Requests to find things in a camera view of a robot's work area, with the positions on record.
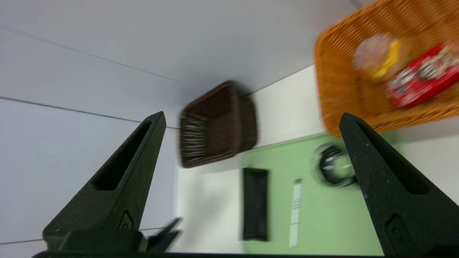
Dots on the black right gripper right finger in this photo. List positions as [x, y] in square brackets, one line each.
[394, 200]

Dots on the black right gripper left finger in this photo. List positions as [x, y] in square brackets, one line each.
[118, 193]

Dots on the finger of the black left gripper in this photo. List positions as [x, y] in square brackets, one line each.
[163, 244]
[168, 230]

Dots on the black glasses case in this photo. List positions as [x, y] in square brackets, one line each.
[255, 204]

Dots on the white pen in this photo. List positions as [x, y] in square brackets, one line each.
[296, 211]

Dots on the red milk carton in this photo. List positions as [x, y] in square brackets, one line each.
[419, 82]

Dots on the golden bread bun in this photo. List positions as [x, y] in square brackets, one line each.
[373, 55]

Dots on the orange wicker basket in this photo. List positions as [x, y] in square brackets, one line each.
[340, 100]

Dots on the dark brown wicker basket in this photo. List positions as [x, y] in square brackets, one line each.
[218, 125]

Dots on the light green plastic tray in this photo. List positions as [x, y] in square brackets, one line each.
[322, 222]

